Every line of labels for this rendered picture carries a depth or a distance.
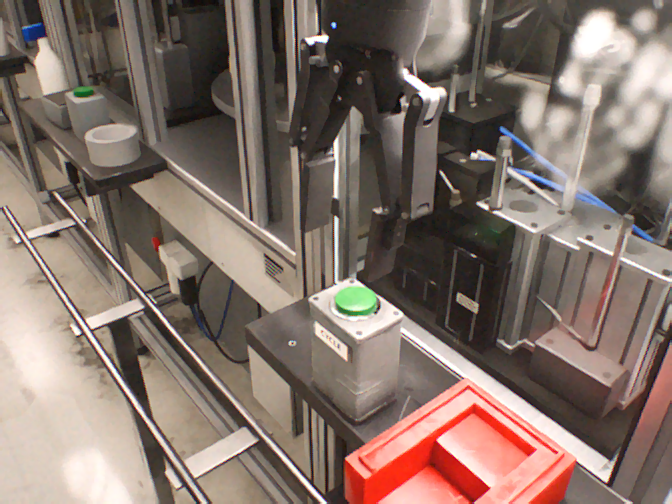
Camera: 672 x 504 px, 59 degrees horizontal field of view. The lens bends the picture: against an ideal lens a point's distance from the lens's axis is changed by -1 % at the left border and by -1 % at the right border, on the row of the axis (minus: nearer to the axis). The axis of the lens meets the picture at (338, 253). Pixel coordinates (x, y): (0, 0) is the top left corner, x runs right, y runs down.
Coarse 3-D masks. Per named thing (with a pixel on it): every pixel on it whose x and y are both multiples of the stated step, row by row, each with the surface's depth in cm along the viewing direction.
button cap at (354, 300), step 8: (344, 288) 59; (352, 288) 59; (360, 288) 59; (336, 296) 58; (344, 296) 58; (352, 296) 58; (360, 296) 58; (368, 296) 58; (336, 304) 58; (344, 304) 57; (352, 304) 57; (360, 304) 57; (368, 304) 57; (344, 312) 57; (352, 312) 57; (360, 312) 57; (368, 312) 57
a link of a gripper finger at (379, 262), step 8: (376, 208) 48; (376, 224) 48; (384, 224) 48; (376, 232) 48; (368, 240) 49; (376, 240) 49; (368, 248) 49; (376, 248) 49; (368, 256) 50; (376, 256) 50; (384, 256) 51; (392, 256) 51; (368, 264) 50; (376, 264) 50; (384, 264) 51; (392, 264) 52; (368, 272) 50; (376, 272) 51; (384, 272) 52; (368, 280) 51
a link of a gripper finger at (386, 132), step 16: (368, 80) 43; (368, 96) 43; (368, 112) 44; (400, 112) 45; (368, 128) 44; (384, 128) 44; (400, 128) 45; (384, 144) 45; (400, 144) 46; (384, 160) 45; (400, 160) 46; (384, 176) 45; (400, 176) 46; (384, 192) 46; (384, 208) 47
